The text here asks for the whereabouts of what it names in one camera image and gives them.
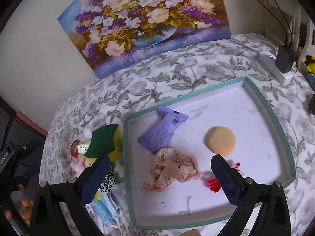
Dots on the purple foil sachet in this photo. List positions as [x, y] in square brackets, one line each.
[160, 135]

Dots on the clear printed tape roll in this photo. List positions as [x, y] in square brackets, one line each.
[82, 147]

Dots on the red tape roll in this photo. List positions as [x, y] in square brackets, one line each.
[73, 148]

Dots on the blue face mask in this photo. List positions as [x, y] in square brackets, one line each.
[105, 207]

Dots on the leopard print scrunchie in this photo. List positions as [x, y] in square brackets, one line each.
[108, 183]

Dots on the round beige sponge puff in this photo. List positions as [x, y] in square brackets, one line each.
[220, 140]

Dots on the pink floral scrunchie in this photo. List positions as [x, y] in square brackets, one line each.
[168, 166]

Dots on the pink fluffy cloth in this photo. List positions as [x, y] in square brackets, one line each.
[79, 165]

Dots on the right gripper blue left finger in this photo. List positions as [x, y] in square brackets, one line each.
[92, 177]

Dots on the black power adapter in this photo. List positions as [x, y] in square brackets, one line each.
[285, 59]

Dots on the floral painting canvas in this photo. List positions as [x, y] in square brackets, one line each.
[113, 34]

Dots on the teal rimmed white tray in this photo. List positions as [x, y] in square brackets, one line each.
[262, 150]

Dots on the green yellow scrub sponge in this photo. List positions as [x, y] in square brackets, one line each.
[104, 141]

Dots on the grey floral blanket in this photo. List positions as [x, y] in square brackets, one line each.
[174, 73]

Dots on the person's left hand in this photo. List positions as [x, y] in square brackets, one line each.
[25, 213]

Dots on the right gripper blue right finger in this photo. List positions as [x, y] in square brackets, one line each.
[229, 178]

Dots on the small red flower clip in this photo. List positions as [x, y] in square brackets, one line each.
[213, 183]

